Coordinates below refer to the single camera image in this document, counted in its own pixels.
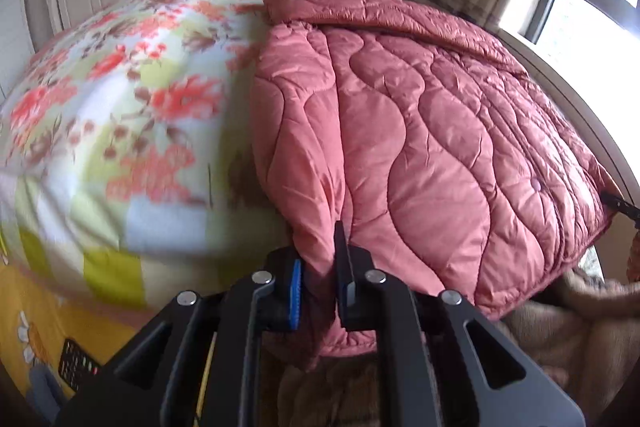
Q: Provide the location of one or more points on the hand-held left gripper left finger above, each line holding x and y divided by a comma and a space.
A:
295, 292

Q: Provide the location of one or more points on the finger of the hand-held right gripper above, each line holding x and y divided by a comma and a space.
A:
622, 205

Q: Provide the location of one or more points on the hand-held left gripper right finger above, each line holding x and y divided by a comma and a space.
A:
348, 292

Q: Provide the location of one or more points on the pink quilted comforter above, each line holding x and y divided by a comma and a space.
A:
400, 132

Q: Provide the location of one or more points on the cream window sill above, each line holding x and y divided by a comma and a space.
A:
575, 97

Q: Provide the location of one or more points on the brown fleece blanket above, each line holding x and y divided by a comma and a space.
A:
565, 332

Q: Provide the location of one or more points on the black remote control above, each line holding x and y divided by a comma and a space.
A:
75, 364

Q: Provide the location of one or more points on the floral patchwork blanket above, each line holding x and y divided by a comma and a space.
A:
125, 107

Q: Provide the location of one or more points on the yellow bed sheet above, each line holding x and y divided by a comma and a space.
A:
30, 297

